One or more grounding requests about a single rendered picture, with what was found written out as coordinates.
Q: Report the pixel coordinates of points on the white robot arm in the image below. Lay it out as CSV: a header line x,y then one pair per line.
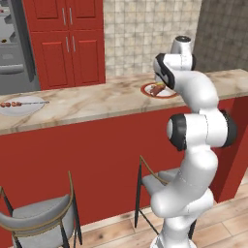
x,y
193,168

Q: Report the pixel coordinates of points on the red rimmed white plate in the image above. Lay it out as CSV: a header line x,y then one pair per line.
x,y
147,91

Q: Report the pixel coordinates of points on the red dining counter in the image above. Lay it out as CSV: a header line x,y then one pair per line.
x,y
97,155

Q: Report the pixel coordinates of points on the white round plate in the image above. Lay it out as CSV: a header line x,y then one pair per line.
x,y
19,110

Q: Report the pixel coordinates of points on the grey fridge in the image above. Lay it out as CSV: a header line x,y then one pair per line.
x,y
17,77

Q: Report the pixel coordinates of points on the red sausage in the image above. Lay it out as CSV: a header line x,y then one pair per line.
x,y
155,90

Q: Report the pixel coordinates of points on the red tall cupboards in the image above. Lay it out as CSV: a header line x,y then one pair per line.
x,y
84,48

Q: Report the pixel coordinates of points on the meat kebab skewer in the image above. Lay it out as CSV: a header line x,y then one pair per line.
x,y
13,104

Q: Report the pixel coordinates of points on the grey stool with gold rail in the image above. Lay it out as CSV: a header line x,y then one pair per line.
x,y
151,182
42,210

